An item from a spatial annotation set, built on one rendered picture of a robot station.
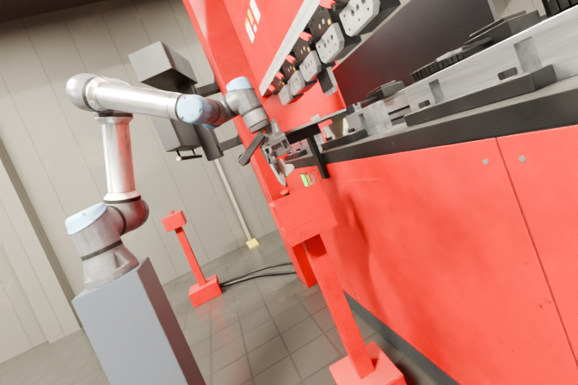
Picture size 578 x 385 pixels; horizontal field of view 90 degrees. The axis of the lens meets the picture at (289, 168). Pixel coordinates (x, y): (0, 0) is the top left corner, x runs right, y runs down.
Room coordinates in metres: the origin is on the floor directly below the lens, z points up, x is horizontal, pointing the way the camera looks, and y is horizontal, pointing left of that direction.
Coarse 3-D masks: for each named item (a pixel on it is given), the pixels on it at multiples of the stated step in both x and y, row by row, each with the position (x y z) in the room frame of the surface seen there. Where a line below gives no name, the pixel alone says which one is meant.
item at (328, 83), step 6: (324, 72) 1.16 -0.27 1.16; (330, 72) 1.14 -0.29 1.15; (318, 78) 1.22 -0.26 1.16; (324, 78) 1.18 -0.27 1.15; (330, 78) 1.14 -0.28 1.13; (324, 84) 1.20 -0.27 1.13; (330, 84) 1.15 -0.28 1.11; (336, 84) 1.14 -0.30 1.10; (324, 90) 1.21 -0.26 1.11; (330, 90) 1.19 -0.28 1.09
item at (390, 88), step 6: (384, 84) 1.19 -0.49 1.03; (390, 84) 1.20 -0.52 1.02; (396, 84) 1.19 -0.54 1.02; (402, 84) 1.20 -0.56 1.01; (372, 90) 1.24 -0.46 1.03; (378, 90) 1.19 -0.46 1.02; (384, 90) 1.17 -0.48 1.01; (390, 90) 1.18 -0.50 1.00; (396, 90) 1.19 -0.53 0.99; (366, 96) 1.28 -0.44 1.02; (372, 96) 1.24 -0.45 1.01; (378, 96) 1.20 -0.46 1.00; (384, 96) 1.17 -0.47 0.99; (360, 102) 1.19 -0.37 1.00; (372, 102) 1.25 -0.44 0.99
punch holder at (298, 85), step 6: (288, 54) 1.34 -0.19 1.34; (294, 54) 1.33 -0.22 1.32; (282, 66) 1.45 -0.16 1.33; (288, 66) 1.39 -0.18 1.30; (294, 66) 1.32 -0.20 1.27; (288, 72) 1.41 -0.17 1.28; (294, 72) 1.34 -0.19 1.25; (300, 72) 1.33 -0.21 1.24; (294, 78) 1.37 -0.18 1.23; (300, 78) 1.32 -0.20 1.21; (288, 84) 1.46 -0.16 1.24; (294, 84) 1.39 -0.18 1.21; (300, 84) 1.33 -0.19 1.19; (306, 84) 1.33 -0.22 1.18; (312, 84) 1.36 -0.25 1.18; (294, 90) 1.42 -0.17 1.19; (300, 90) 1.39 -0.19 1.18; (306, 90) 1.46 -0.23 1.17
